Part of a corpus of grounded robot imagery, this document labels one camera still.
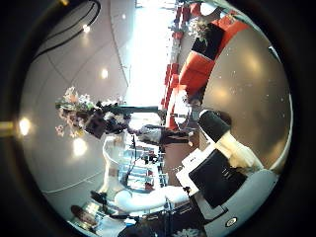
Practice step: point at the black vase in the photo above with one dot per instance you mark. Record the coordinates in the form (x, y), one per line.
(209, 41)

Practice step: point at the flower bouquet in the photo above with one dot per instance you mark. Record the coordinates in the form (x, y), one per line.
(74, 108)

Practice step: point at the standing person in white shirt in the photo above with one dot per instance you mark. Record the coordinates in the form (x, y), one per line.
(161, 135)

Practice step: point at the seated person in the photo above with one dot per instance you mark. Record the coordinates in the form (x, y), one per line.
(84, 215)

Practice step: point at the orange sofa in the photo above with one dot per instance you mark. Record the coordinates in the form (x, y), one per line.
(197, 67)

